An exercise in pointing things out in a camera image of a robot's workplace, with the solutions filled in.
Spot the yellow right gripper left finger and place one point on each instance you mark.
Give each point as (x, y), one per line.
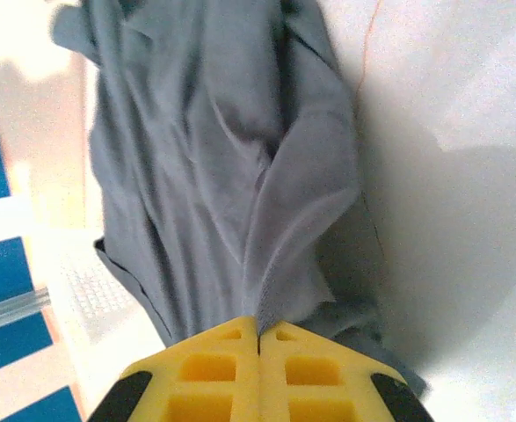
(205, 378)

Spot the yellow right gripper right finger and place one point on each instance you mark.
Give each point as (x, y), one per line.
(319, 378)

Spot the grey t-shirt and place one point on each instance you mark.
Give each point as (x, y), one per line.
(196, 154)

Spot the white perforated plastic basket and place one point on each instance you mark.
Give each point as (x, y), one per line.
(95, 285)

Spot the aluminium corner post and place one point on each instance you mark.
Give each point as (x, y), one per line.
(11, 310)

